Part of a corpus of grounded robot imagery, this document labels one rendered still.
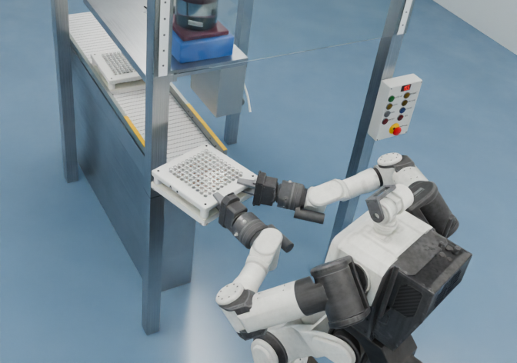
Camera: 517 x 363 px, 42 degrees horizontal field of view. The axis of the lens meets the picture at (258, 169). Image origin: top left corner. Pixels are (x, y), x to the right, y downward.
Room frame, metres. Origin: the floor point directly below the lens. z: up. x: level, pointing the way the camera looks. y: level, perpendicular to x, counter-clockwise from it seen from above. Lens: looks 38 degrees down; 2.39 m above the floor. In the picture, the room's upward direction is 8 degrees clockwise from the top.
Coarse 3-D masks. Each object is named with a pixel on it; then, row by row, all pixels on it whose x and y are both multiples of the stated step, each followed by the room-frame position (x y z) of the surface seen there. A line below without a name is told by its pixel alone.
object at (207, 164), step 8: (200, 160) 1.74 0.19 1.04; (208, 160) 1.75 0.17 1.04; (184, 168) 1.68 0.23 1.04; (200, 168) 1.69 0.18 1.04; (208, 168) 1.70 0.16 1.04; (216, 168) 1.71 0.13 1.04; (224, 168) 1.71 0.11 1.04; (184, 176) 1.65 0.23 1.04; (192, 176) 1.65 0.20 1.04; (200, 176) 1.65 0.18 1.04; (208, 176) 1.67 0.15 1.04; (216, 176) 1.67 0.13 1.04; (224, 176) 1.67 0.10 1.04; (208, 184) 1.63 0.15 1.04; (216, 184) 1.63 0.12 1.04
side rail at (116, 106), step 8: (72, 40) 2.74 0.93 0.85; (80, 48) 2.67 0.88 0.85; (80, 56) 2.63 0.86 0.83; (88, 64) 2.55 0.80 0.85; (96, 72) 2.49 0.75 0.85; (96, 80) 2.45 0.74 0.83; (104, 88) 2.37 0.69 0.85; (112, 96) 2.32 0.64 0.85; (112, 104) 2.29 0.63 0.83; (120, 112) 2.22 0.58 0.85; (128, 128) 2.14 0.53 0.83; (136, 136) 2.08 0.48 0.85; (144, 152) 2.02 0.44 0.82
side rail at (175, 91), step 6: (174, 90) 2.44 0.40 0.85; (180, 96) 2.40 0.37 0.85; (180, 102) 2.39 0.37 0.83; (186, 102) 2.36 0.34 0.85; (186, 108) 2.34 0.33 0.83; (192, 114) 2.29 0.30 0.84; (198, 120) 2.25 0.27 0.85; (198, 126) 2.24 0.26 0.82; (204, 132) 2.20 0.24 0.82; (210, 138) 2.16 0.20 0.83; (216, 144) 2.11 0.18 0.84; (222, 150) 2.07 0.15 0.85
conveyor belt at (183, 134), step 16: (80, 16) 3.05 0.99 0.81; (80, 32) 2.88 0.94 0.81; (96, 32) 2.91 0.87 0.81; (96, 48) 2.75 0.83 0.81; (112, 48) 2.78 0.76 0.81; (128, 96) 2.40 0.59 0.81; (144, 96) 2.41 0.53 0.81; (128, 112) 2.28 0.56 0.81; (144, 112) 2.29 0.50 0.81; (176, 112) 2.33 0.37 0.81; (144, 128) 2.18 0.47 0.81; (176, 128) 2.21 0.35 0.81; (192, 128) 2.23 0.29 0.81; (176, 144) 2.11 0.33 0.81; (192, 144) 2.13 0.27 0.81; (208, 144) 2.14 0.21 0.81
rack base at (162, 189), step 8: (152, 184) 1.65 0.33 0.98; (160, 192) 1.63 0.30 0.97; (168, 192) 1.62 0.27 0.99; (240, 192) 1.67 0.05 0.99; (168, 200) 1.61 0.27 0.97; (176, 200) 1.59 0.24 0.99; (184, 200) 1.59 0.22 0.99; (240, 200) 1.64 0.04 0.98; (184, 208) 1.56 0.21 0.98; (192, 208) 1.56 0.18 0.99; (216, 208) 1.57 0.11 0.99; (192, 216) 1.54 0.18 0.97; (208, 216) 1.53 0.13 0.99; (216, 216) 1.55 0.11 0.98
